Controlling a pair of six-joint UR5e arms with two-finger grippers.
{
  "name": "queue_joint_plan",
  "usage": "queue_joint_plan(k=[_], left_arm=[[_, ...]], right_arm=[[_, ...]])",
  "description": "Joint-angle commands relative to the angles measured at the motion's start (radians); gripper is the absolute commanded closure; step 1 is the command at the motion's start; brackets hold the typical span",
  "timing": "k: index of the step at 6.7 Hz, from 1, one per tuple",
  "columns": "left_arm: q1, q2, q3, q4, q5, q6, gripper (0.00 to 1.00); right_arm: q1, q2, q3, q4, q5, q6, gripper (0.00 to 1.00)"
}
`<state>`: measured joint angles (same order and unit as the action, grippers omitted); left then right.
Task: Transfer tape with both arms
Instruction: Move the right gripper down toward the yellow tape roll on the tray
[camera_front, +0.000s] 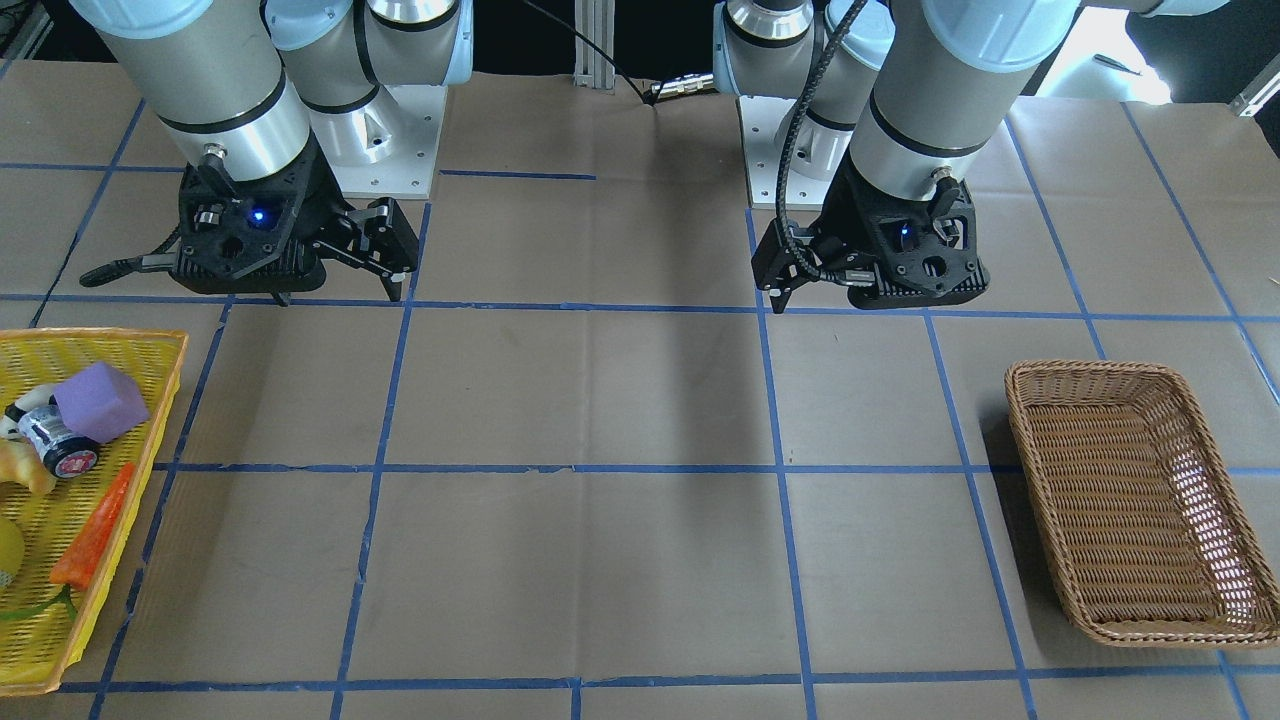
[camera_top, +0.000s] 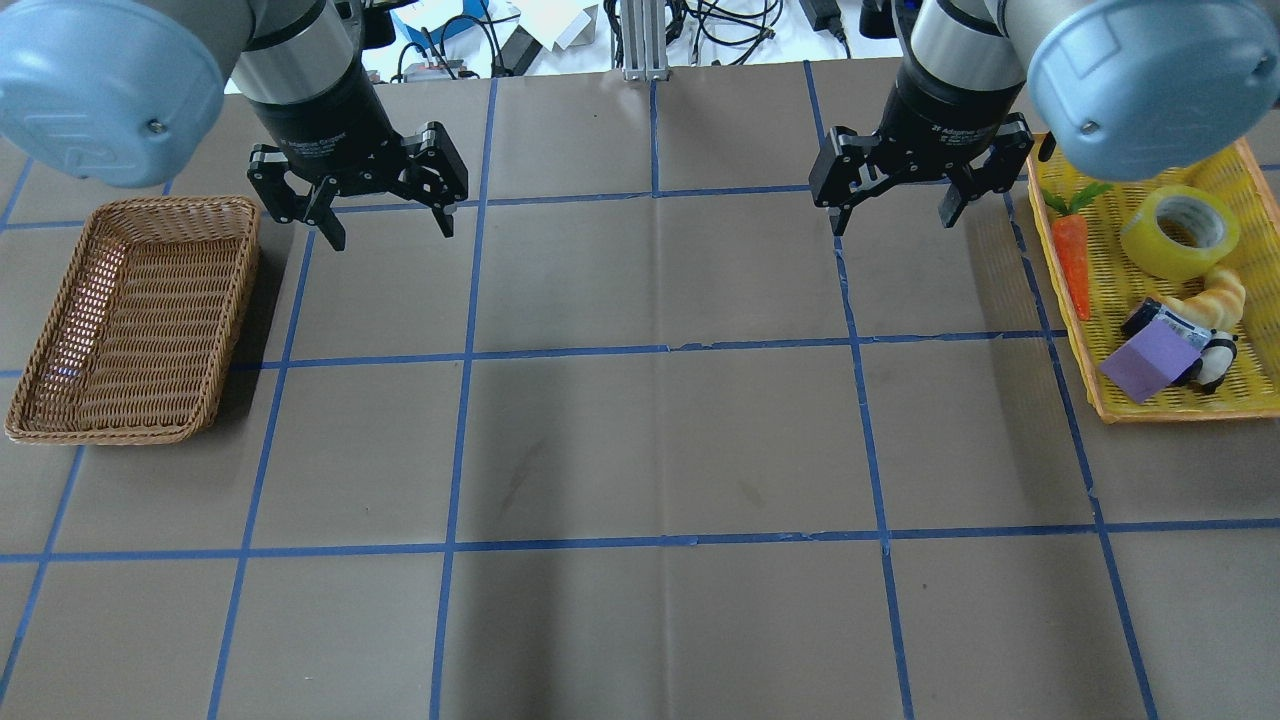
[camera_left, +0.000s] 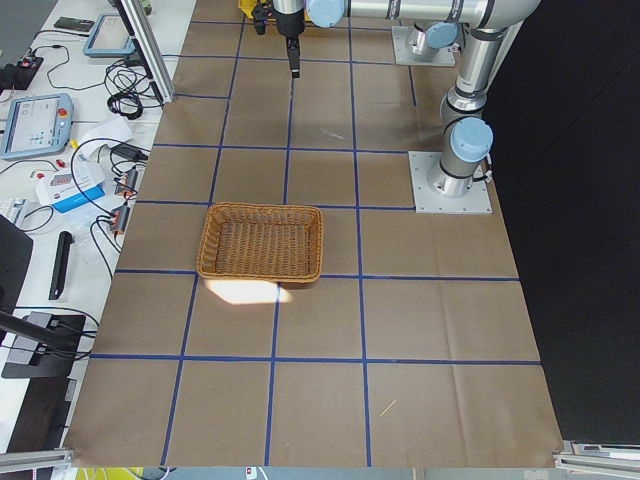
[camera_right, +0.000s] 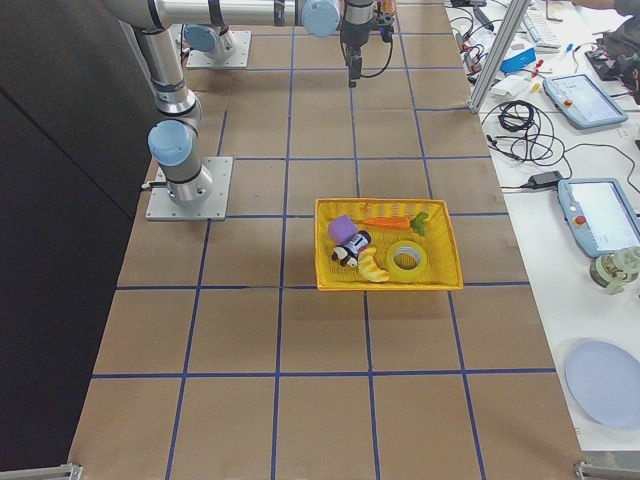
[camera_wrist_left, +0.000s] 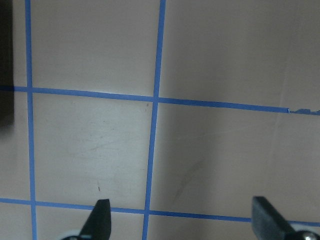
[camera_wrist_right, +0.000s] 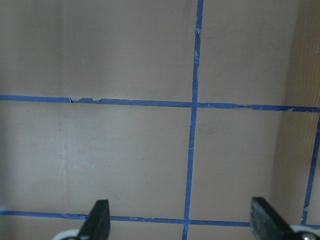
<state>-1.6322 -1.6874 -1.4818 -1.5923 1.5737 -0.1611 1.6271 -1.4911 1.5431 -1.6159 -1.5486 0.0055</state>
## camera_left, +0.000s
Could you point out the black smartphone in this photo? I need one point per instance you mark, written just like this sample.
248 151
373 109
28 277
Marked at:
74 24

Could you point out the brown wicker basket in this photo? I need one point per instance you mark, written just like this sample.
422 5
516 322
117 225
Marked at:
274 243

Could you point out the far blue teach pendant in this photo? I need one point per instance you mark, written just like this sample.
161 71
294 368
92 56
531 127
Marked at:
108 38

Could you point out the yellow plastic tray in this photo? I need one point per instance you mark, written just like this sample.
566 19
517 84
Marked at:
250 7

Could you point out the near blue teach pendant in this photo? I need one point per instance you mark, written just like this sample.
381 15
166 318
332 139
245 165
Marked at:
37 126

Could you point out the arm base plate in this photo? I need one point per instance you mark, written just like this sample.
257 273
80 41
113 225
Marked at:
399 34
435 192

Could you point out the black flat bar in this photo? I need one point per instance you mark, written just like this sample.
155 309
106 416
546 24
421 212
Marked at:
65 240

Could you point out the white paper receipt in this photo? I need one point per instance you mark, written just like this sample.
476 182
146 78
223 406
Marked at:
110 132

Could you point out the black monitor stand base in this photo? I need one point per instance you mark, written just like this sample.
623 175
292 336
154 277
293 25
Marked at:
45 345

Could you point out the blue teach pendant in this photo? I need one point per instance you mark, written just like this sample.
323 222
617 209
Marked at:
108 38
37 126

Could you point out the aluminium frame post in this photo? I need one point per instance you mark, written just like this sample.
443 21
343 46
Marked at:
144 41

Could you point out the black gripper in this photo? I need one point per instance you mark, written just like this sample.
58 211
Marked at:
289 25

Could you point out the blue white box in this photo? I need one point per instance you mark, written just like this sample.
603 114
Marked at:
71 188

